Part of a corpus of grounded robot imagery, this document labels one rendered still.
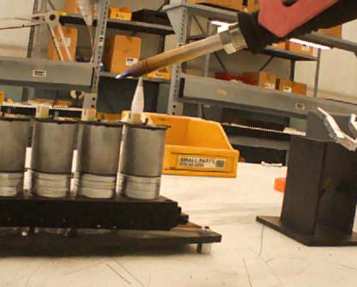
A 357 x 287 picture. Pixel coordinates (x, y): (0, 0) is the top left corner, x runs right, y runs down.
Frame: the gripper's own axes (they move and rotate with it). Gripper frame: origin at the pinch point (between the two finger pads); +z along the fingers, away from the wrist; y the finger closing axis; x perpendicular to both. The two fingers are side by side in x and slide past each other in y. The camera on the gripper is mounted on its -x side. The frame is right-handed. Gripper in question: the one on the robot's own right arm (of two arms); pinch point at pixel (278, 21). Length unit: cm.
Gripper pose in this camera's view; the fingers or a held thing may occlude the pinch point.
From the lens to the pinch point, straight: 29.9
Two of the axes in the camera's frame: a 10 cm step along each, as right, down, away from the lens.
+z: -5.7, 7.9, 2.3
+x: 7.9, 6.0, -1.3
